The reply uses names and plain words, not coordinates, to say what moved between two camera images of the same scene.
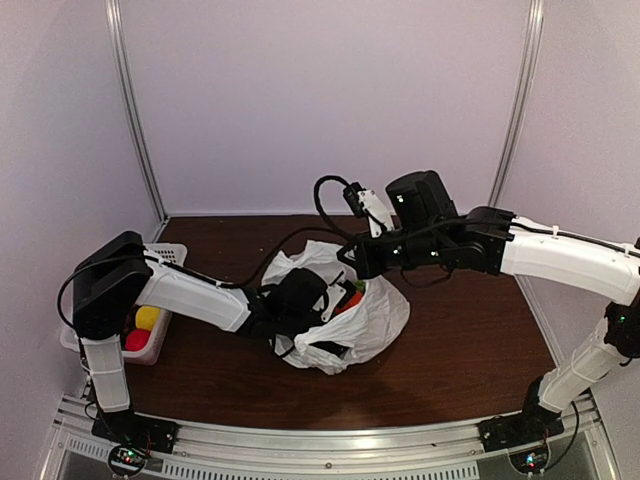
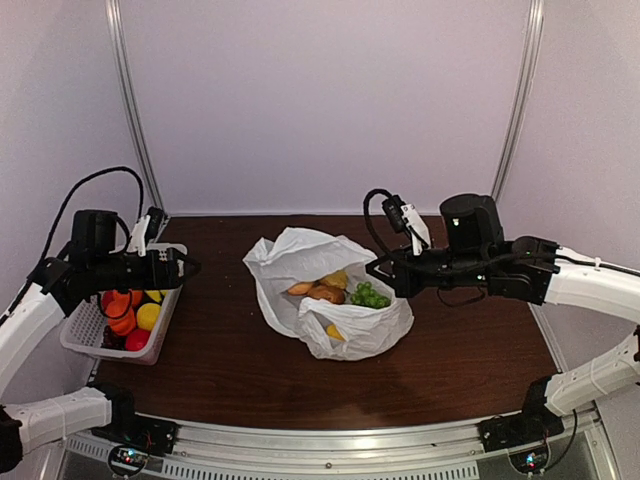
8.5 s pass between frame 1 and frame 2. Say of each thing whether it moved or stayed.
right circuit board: stayed
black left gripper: moved
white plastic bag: moved
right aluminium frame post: stayed
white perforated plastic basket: stayed
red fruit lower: stayed
